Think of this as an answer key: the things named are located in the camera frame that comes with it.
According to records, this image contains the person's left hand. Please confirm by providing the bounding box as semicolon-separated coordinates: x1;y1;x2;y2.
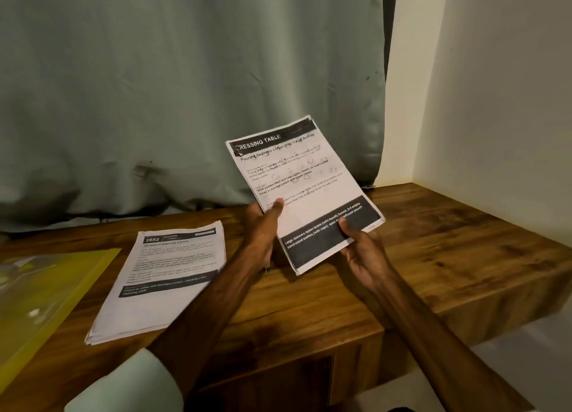
241;198;285;274

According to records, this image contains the person's right hand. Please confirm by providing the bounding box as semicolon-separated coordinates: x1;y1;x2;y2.
337;217;394;292

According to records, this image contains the yellow patterned folder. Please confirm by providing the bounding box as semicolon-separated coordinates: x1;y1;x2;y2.
0;247;122;393

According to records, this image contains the person's left forearm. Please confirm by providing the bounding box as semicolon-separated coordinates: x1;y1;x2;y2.
64;259;265;412

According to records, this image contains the person's right forearm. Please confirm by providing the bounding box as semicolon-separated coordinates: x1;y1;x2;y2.
366;277;536;412

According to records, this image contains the pale green curtain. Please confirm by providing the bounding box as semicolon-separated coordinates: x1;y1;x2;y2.
0;0;399;234

